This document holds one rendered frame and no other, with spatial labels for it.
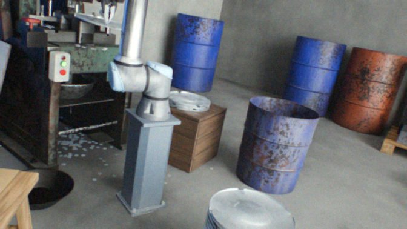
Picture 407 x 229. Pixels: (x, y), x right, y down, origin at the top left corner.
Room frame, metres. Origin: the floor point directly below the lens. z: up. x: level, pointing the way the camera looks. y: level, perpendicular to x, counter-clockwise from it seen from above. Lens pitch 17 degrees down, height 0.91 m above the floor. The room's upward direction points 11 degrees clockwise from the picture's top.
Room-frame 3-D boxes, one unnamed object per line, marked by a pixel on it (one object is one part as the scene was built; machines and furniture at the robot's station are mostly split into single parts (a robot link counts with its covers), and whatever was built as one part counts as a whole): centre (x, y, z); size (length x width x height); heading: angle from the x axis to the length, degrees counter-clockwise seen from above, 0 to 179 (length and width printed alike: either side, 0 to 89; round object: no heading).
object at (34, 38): (1.44, 0.82, 0.62); 0.10 x 0.06 x 0.20; 147
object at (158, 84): (1.33, 0.22, 0.62); 0.13 x 0.12 x 0.14; 122
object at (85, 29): (1.73, 0.70, 0.72); 0.25 x 0.14 x 0.14; 57
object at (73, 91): (1.83, 0.85, 0.36); 0.34 x 0.34 x 0.10
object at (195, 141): (1.95, 0.11, 0.18); 0.40 x 0.38 x 0.35; 64
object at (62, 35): (1.83, 0.85, 0.67); 0.45 x 0.30 x 0.06; 147
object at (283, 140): (1.83, -0.47, 0.24); 0.42 x 0.42 x 0.48
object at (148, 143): (1.33, 0.21, 0.23); 0.19 x 0.19 x 0.45; 40
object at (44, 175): (1.21, 0.66, 0.04); 0.30 x 0.30 x 0.07
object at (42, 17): (1.69, 0.94, 0.76); 0.17 x 0.06 x 0.10; 147
